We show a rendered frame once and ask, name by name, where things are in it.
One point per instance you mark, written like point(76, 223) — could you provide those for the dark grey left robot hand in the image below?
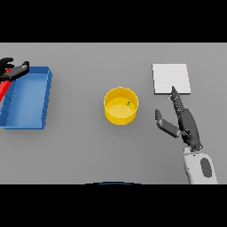
point(16, 72)

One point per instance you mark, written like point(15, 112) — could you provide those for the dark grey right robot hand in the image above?
point(189, 125)

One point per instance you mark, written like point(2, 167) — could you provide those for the red beaker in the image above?
point(4, 85)

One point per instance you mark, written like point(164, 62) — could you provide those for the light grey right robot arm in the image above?
point(201, 168)

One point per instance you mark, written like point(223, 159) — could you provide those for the pale square measuring scale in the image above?
point(171, 78)

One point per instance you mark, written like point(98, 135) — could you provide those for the green nut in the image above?
point(128, 103)

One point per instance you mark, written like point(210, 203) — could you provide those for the yellow bowl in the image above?
point(121, 107)

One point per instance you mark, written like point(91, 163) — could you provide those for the blue tray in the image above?
point(26, 99)

